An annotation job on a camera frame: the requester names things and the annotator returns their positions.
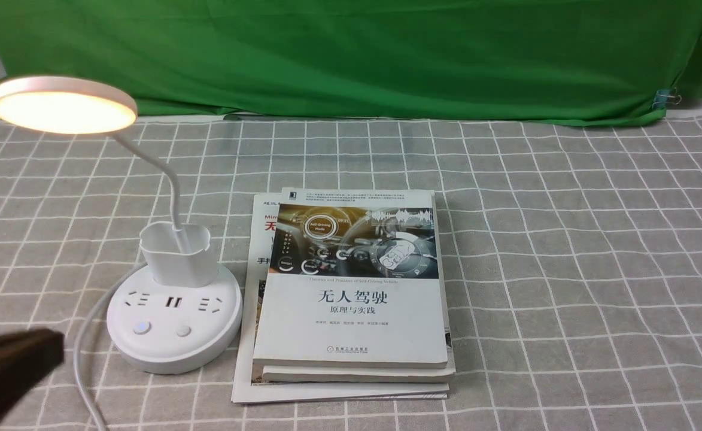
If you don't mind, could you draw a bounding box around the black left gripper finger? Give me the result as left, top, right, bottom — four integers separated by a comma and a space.
0, 328, 65, 422

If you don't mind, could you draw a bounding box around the white lamp power cord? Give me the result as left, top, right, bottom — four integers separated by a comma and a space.
73, 262, 148, 431

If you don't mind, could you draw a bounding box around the middle white book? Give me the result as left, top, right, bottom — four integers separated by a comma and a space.
261, 192, 456, 384

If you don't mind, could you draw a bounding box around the white self-driving book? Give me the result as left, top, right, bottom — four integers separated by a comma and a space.
253, 187, 449, 369

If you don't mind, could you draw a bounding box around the blue binder clip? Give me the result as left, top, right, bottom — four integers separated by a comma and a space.
651, 88, 682, 110

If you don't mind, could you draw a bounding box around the bottom thin white magazine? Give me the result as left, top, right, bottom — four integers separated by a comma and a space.
231, 193, 449, 404

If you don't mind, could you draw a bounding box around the green backdrop cloth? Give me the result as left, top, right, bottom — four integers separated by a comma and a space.
0, 1, 702, 126

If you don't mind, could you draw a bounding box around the white desk lamp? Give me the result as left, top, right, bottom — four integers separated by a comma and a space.
0, 75, 243, 375

